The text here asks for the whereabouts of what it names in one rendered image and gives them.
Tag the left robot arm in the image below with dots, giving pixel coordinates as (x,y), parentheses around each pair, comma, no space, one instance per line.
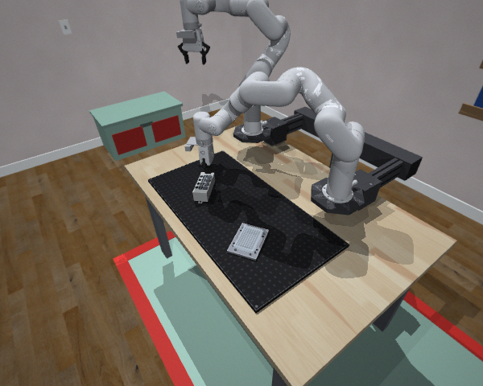
(344,140)

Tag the white control panel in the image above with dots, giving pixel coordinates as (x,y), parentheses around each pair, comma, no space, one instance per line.
(203,187)

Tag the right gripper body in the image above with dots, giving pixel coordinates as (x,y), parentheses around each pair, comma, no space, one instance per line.
(194,44)

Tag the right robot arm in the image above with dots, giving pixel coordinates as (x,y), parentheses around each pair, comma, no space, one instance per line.
(276,29)

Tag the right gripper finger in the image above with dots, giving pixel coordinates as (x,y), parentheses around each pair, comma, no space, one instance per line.
(185,53)
(204,53)

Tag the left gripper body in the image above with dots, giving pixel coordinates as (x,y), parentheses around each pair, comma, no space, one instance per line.
(207,153)

